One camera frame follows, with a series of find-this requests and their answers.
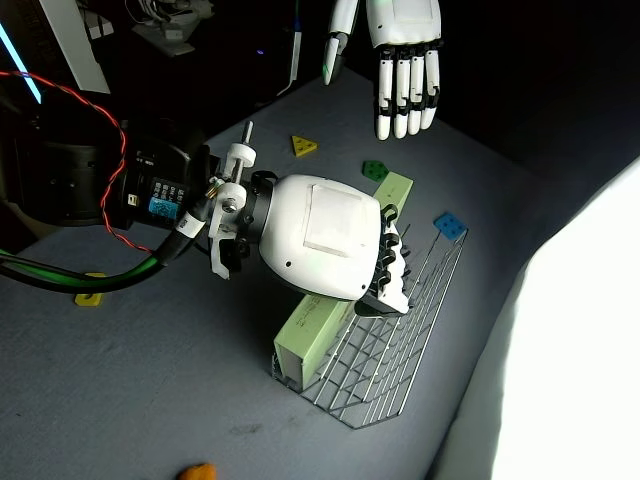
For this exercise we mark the cyan light strip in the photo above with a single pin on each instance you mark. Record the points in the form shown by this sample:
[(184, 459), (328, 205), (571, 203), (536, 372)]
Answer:
[(22, 65)]

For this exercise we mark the yellow two-hole block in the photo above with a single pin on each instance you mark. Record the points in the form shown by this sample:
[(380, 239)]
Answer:
[(89, 299)]

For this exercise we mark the yellow triangle block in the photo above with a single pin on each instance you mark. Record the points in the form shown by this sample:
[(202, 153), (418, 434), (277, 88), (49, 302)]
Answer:
[(302, 146)]

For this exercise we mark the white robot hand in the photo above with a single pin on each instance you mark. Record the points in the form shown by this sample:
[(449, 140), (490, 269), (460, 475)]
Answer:
[(405, 25), (320, 235)]

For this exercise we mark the orange toy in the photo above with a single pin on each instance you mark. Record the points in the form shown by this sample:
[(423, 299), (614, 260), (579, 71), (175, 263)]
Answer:
[(200, 472)]

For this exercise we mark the light green box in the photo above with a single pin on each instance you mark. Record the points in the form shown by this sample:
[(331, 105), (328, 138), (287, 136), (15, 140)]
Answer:
[(310, 330)]

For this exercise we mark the green block with holes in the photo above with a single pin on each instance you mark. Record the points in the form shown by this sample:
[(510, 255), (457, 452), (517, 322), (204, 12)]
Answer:
[(376, 170)]

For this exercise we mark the white slanted panel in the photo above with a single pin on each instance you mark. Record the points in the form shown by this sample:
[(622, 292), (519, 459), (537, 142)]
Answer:
[(75, 50)]

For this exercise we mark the blue block with holes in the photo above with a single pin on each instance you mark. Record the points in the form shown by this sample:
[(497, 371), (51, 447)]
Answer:
[(449, 224)]

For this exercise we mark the white slanted bar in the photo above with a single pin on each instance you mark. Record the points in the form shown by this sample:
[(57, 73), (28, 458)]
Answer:
[(295, 60)]

